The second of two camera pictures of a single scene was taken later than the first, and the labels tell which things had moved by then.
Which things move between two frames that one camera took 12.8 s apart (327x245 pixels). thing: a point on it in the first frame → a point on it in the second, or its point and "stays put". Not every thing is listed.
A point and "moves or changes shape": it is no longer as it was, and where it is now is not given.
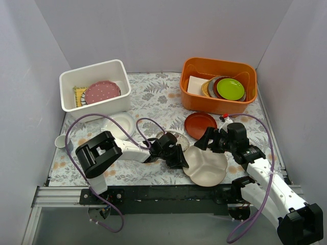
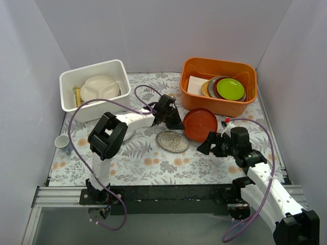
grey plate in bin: (211, 86) stays put
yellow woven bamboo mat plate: (78, 92) stays put
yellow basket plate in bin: (205, 87) stays put
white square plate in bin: (195, 84) stays put
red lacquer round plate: (196, 123) moves or changes shape
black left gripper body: (175, 155) → (169, 115)
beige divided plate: (206, 168) → (99, 87)
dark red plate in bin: (215, 88) stays put
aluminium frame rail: (48, 196) stays put
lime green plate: (230, 89) stays put
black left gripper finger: (178, 161) → (173, 121)
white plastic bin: (101, 88) stays put
